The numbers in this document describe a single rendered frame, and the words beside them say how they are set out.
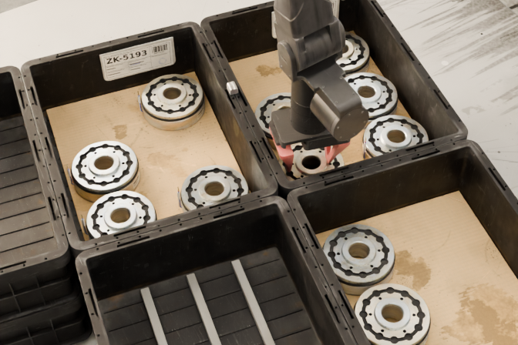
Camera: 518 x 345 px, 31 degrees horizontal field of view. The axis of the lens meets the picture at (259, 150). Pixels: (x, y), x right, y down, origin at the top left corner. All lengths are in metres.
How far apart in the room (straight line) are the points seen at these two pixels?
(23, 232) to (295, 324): 0.43
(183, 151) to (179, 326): 0.32
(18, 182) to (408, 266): 0.61
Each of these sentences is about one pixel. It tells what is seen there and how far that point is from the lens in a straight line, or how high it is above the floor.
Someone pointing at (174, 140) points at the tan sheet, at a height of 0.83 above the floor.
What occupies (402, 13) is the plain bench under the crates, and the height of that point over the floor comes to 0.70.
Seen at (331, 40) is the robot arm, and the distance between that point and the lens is 1.22.
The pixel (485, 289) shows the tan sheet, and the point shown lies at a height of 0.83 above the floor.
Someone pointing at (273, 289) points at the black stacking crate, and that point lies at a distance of 1.33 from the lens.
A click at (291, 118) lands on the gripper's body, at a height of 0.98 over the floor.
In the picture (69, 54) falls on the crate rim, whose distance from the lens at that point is 1.55.
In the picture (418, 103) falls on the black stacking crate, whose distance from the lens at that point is 1.51.
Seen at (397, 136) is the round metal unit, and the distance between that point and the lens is 1.50.
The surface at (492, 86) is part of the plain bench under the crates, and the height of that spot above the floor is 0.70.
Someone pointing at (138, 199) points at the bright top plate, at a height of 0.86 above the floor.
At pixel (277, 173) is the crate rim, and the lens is 1.33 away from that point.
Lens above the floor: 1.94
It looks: 48 degrees down
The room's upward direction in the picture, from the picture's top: 1 degrees counter-clockwise
